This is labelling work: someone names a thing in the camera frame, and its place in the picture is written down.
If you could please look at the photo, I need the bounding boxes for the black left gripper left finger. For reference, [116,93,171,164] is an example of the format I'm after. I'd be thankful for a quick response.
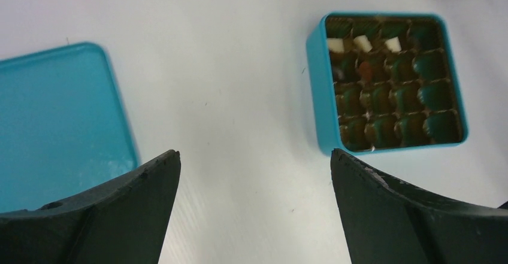
[1,150,181,263]

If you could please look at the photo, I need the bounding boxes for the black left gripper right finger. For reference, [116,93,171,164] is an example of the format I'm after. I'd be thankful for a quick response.
[330,148,507,263]

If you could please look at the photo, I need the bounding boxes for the teal chocolate box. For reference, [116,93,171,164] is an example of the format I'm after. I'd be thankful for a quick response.
[306,12,468,155]

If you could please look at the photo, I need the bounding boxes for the teal box lid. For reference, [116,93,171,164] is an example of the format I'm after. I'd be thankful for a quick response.
[1,42,138,213]

